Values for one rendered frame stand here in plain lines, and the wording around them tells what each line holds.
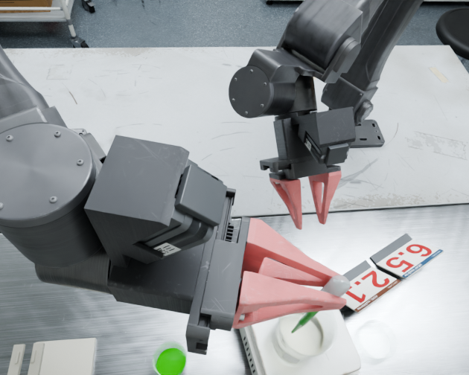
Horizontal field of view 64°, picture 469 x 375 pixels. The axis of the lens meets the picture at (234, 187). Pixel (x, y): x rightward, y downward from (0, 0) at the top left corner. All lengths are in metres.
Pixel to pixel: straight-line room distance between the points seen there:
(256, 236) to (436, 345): 0.48
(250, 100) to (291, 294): 0.25
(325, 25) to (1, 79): 0.33
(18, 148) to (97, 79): 0.71
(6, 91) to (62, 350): 0.39
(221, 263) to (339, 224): 0.48
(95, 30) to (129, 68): 1.80
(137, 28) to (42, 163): 2.51
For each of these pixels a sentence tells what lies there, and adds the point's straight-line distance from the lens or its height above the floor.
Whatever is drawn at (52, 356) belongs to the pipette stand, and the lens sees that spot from 0.61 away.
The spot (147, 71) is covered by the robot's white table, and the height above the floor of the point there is 0.90.
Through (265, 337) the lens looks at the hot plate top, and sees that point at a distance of 0.51.
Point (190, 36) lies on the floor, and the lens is 2.60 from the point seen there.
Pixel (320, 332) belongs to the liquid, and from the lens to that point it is 0.48.
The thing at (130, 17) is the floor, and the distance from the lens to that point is 2.80.
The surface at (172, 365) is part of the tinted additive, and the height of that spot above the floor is 0.93.
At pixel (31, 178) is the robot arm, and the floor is 1.33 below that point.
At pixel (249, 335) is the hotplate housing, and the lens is 0.53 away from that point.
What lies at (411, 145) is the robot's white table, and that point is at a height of 0.90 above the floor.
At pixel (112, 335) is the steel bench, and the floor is 0.90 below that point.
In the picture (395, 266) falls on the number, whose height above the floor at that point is 0.92.
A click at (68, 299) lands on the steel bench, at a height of 0.90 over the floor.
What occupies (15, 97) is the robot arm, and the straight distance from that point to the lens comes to 0.32.
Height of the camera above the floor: 1.48
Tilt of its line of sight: 56 degrees down
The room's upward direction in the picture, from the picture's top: 7 degrees clockwise
